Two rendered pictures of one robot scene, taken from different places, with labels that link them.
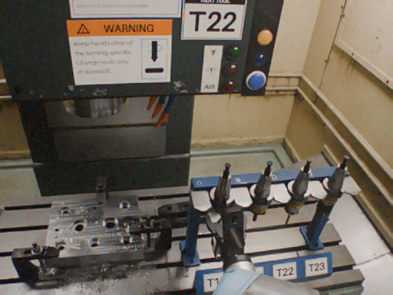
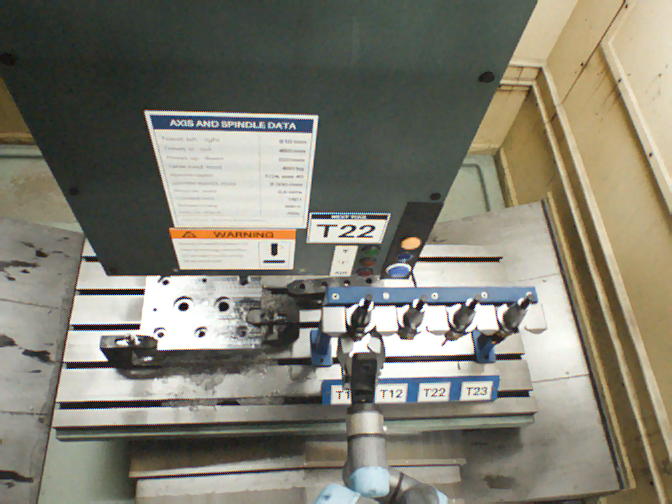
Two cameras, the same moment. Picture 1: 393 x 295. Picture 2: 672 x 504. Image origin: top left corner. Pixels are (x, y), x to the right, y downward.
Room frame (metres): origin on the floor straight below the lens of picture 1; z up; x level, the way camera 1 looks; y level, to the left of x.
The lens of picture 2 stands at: (0.15, -0.01, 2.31)
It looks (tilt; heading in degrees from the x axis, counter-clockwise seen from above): 60 degrees down; 0
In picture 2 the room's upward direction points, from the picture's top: 12 degrees clockwise
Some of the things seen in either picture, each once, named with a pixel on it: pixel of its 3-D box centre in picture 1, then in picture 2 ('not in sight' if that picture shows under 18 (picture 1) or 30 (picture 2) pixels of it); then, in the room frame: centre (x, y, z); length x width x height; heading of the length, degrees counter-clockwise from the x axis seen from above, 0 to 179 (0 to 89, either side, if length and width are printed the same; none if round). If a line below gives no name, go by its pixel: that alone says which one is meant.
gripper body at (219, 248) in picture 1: (231, 248); (361, 385); (0.52, -0.11, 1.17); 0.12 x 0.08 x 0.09; 14
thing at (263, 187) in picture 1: (264, 182); (416, 312); (0.67, -0.19, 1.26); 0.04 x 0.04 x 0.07
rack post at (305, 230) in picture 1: (323, 210); (502, 324); (0.78, -0.45, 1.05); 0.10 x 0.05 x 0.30; 14
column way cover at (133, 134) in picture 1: (107, 106); not in sight; (1.12, 0.34, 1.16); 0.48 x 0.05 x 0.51; 104
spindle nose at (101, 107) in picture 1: (94, 77); not in sight; (0.69, 0.24, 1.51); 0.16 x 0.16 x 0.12
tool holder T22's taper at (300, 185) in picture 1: (302, 179); (467, 311); (0.69, -0.30, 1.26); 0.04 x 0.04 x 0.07
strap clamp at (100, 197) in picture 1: (101, 193); not in sight; (0.84, 0.31, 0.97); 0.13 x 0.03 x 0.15; 14
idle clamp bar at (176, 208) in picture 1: (193, 210); (334, 289); (0.84, -0.02, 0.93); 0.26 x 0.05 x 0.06; 109
